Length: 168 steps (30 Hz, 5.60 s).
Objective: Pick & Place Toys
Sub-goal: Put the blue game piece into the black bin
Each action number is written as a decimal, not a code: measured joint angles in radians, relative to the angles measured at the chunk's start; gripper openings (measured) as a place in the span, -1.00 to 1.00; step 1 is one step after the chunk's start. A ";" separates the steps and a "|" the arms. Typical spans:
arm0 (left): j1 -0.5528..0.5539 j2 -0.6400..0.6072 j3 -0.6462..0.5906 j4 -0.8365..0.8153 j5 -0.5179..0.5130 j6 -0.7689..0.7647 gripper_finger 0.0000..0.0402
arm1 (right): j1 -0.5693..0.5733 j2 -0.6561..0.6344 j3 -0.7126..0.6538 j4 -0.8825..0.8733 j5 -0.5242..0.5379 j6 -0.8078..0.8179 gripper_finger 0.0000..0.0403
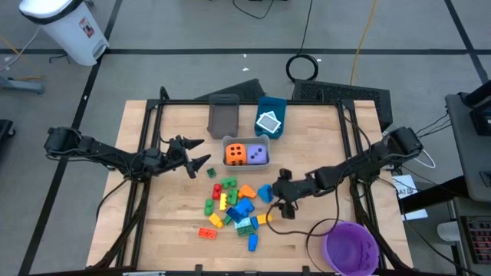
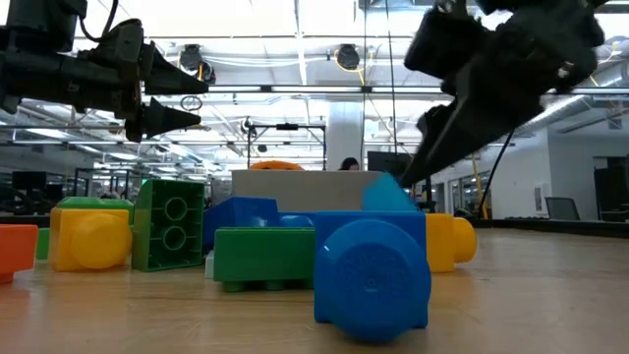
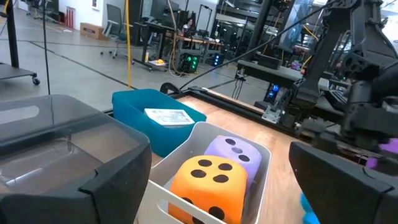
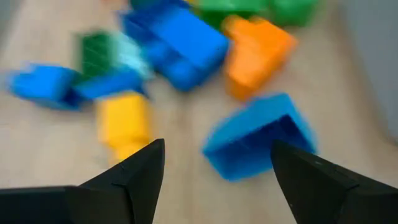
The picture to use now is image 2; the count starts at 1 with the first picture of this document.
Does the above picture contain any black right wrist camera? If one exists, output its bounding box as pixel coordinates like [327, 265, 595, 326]
[403, 3, 492, 83]

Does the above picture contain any small black background monitor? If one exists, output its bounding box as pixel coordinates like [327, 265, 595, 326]
[12, 170, 48, 192]

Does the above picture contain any black background rig frame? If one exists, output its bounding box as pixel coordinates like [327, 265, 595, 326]
[245, 122, 329, 172]

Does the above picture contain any black cabinet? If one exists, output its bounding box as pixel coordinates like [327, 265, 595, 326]
[592, 155, 629, 222]

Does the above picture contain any green hollow-underside brick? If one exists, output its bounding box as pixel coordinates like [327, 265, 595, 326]
[131, 178, 206, 273]

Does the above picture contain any yellow hanging cable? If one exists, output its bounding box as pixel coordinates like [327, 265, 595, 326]
[469, 152, 490, 220]

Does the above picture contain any green round two-stud block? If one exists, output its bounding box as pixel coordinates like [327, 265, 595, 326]
[34, 196, 135, 262]

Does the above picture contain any large blue notched block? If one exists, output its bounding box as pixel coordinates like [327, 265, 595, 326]
[277, 211, 315, 230]

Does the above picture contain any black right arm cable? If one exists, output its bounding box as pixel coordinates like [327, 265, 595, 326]
[477, 128, 516, 218]

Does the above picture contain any yellow single-stud block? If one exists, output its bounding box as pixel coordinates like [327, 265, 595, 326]
[425, 212, 479, 274]
[48, 206, 134, 273]

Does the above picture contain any grey office chair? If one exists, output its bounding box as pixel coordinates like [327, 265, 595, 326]
[543, 196, 582, 221]

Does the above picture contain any red-orange flat brick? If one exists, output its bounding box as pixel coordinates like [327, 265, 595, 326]
[0, 223, 39, 285]

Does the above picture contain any large green flat-stud brick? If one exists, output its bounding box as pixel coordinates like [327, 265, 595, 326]
[212, 226, 316, 294]

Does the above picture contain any tall blue block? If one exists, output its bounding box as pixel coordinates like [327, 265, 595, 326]
[362, 171, 419, 213]

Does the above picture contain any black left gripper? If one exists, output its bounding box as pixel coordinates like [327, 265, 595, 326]
[73, 18, 210, 144]

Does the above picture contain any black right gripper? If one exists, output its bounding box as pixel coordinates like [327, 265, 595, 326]
[399, 0, 608, 188]

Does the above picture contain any dark blue block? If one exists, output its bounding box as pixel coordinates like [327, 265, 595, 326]
[202, 196, 281, 252]

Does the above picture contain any blue single-stud block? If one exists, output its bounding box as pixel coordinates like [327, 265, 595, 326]
[313, 209, 433, 344]

